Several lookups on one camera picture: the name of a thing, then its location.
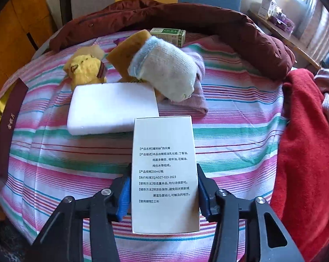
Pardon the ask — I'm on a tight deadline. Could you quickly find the striped bed sheet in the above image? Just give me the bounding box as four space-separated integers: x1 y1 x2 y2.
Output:
0 30 290 262

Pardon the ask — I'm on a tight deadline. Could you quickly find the white foam block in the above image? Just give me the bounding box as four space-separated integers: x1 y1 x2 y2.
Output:
67 83 160 135

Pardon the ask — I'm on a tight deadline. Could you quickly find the purple box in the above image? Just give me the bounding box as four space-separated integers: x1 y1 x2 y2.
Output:
271 14 295 33

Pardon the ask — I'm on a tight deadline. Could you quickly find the white sock blue cuff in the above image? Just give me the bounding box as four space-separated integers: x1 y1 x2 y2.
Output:
127 37 198 103

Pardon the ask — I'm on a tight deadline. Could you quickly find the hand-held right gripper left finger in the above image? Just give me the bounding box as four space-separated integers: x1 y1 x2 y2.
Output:
31 163 132 262

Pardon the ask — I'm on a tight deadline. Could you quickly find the white carton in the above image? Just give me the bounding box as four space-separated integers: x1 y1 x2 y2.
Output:
258 0 277 19

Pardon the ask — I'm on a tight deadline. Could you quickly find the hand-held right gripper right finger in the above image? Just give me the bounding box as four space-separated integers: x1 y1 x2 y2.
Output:
196 163 305 262

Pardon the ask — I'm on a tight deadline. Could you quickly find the red fleece blanket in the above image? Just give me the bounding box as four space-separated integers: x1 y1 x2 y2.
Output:
269 69 329 261

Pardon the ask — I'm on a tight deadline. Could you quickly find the yellow plush toy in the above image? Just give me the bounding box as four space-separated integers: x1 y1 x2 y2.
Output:
65 46 108 92

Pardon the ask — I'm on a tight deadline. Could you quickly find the orange wooden wardrobe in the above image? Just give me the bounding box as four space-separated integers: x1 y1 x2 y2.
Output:
0 0 58 88

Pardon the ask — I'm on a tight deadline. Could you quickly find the maroon gift box gold interior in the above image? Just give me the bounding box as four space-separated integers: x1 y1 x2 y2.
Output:
0 78 29 181

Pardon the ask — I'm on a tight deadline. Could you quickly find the green and white small box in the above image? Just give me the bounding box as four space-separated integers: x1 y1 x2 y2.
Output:
149 27 187 47

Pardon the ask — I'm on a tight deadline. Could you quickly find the white printed carton box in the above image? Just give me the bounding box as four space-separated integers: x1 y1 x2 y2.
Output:
132 116 200 234

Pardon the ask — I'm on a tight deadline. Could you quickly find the dark red padded jacket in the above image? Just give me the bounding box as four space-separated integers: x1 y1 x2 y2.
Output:
49 0 296 81

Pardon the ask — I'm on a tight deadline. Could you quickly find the black upright bar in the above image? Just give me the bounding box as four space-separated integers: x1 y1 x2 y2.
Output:
58 0 78 26

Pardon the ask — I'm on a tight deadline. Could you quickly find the pale curtain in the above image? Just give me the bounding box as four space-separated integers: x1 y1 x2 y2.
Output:
301 0 329 63

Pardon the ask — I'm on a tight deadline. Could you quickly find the wooden side table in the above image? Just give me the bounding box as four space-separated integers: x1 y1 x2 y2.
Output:
248 9 322 69

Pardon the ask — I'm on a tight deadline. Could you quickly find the pink striped sock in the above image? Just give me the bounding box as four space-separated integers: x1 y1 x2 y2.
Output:
156 46 209 115

